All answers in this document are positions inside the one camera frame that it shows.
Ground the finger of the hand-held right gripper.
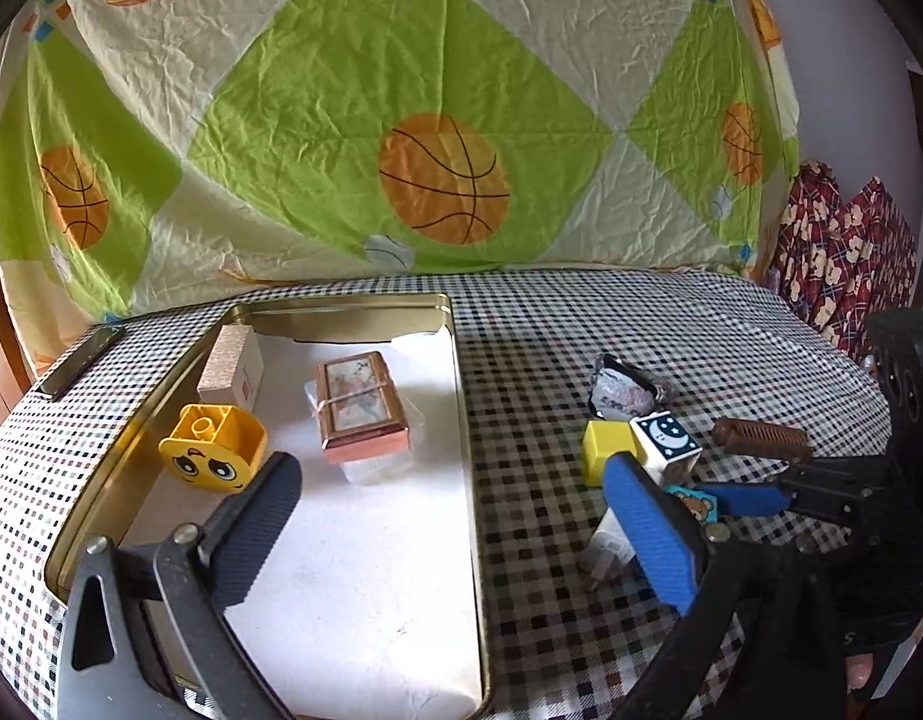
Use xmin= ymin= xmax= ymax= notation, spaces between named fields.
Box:
xmin=702 ymin=456 xmax=895 ymax=520

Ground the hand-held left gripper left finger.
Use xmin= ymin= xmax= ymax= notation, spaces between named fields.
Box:
xmin=56 ymin=451 xmax=305 ymax=720

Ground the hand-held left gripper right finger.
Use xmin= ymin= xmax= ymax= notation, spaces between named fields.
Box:
xmin=602 ymin=451 xmax=852 ymax=720

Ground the white charger plug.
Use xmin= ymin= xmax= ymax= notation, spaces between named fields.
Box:
xmin=581 ymin=495 xmax=646 ymax=593

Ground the blue bear toy block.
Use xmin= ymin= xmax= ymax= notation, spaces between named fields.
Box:
xmin=665 ymin=486 xmax=721 ymax=526

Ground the brown comb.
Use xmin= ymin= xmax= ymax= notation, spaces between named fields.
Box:
xmin=712 ymin=416 xmax=814 ymax=462

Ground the yellow face toy block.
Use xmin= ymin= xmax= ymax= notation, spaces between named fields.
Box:
xmin=158 ymin=403 xmax=269 ymax=496

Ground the white moon cube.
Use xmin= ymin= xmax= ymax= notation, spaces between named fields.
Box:
xmin=630 ymin=409 xmax=703 ymax=488

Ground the yellow cube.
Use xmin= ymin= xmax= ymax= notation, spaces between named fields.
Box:
xmin=582 ymin=420 xmax=642 ymax=487

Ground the clear plastic case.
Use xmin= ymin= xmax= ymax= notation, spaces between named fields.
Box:
xmin=303 ymin=379 xmax=419 ymax=487

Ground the gold tin box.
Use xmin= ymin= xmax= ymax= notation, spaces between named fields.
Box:
xmin=45 ymin=292 xmax=496 ymax=720

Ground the white box with glitter top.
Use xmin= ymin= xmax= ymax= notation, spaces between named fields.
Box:
xmin=197 ymin=324 xmax=265 ymax=406

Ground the rose gold picture frame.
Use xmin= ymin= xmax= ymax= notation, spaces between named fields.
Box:
xmin=315 ymin=351 xmax=410 ymax=466

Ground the red bear printed cloth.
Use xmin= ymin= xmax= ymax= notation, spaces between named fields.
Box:
xmin=761 ymin=161 xmax=919 ymax=368

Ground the checked tablecloth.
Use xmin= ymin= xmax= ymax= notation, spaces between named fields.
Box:
xmin=0 ymin=266 xmax=893 ymax=720

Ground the basketball printed green bedsheet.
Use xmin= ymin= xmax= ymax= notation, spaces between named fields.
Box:
xmin=0 ymin=0 xmax=803 ymax=391

